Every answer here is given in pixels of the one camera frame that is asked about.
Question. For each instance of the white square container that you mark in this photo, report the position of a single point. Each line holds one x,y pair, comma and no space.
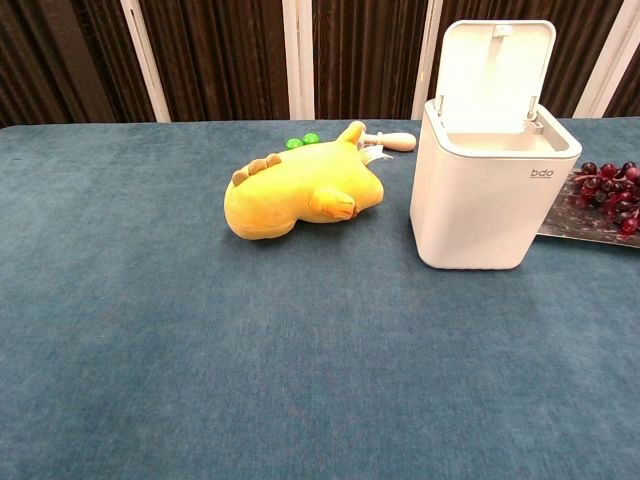
475,215

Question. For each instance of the yellow plush dinosaur toy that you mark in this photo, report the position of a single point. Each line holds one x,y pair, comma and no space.
300,190

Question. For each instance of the green building block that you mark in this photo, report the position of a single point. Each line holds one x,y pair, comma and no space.
300,141

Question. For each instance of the wooden toy hammer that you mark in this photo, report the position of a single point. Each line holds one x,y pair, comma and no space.
400,141

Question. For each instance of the blue table mat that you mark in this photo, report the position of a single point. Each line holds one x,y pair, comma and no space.
200,350

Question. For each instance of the dark brown curtain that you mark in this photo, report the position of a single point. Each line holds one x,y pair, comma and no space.
225,55

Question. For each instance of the metal tray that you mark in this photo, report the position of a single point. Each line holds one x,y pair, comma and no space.
565,220

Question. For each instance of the dark red grape bunch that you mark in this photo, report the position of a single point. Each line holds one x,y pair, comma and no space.
612,192

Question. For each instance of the white frame post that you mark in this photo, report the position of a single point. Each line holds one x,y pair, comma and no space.
607,65
425,70
147,65
298,60

